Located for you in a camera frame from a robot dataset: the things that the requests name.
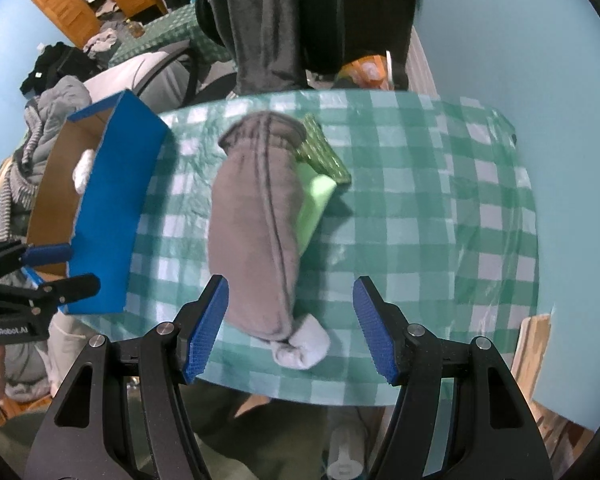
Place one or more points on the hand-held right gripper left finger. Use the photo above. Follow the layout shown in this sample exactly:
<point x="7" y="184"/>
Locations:
<point x="206" y="330"/>

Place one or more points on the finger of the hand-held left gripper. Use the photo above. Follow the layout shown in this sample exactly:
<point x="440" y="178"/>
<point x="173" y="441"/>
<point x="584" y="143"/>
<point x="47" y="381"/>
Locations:
<point x="72" y="286"/>
<point x="47" y="254"/>

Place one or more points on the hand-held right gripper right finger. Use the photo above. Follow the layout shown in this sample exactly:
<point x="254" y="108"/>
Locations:
<point x="375" y="330"/>

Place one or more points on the blue cardboard box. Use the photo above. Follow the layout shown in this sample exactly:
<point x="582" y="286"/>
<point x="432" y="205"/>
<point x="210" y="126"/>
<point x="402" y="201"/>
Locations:
<point x="115" y="185"/>

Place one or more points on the grey sock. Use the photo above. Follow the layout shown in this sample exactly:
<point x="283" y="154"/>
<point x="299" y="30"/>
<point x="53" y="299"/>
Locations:
<point x="250" y="210"/>

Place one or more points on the light green cloth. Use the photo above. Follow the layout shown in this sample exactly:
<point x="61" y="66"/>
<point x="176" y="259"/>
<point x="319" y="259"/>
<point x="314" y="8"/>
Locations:
<point x="312" y="200"/>

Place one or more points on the green glitter scouring pad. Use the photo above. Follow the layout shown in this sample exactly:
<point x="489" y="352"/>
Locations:
<point x="325" y="155"/>

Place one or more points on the white sock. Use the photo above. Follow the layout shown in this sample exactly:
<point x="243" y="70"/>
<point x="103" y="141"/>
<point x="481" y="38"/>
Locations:
<point x="85" y="170"/>

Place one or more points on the white plastic bottle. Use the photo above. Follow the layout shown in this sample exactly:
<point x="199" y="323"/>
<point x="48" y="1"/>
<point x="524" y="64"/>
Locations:
<point x="345" y="452"/>

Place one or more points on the green checked tablecloth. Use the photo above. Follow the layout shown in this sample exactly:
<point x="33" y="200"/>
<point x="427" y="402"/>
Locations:
<point x="420" y="210"/>

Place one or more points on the grey puffer jacket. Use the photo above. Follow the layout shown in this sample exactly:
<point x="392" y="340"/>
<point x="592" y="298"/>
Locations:
<point x="55" y="102"/>

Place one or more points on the wooden board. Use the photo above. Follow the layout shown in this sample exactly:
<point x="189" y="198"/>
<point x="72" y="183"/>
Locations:
<point x="532" y="350"/>

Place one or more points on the black clothes pile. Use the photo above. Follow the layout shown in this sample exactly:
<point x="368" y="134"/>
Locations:
<point x="60" y="67"/>

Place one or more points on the grey office chair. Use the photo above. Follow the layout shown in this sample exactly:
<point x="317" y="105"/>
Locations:
<point x="130" y="75"/>

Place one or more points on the grey and white clothes heap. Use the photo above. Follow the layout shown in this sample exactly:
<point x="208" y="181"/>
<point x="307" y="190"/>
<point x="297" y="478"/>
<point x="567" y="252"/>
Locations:
<point x="102" y="40"/>

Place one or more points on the wooden wardrobe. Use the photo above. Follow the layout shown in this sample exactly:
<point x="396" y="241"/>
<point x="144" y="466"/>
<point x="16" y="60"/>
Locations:
<point x="60" y="0"/>

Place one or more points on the orange snack bag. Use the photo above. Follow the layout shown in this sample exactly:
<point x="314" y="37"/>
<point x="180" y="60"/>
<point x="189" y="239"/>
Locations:
<point x="367" y="72"/>

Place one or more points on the white ribbed radiator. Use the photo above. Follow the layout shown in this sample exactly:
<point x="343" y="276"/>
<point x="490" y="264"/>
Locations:
<point x="422" y="65"/>

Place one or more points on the dark grey fleece garment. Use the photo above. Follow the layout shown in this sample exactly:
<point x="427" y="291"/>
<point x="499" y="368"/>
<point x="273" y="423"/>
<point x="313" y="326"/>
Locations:
<point x="265" y="25"/>

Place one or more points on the black garment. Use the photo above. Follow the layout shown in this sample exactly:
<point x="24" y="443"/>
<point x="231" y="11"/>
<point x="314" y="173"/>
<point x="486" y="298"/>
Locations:
<point x="360" y="5"/>

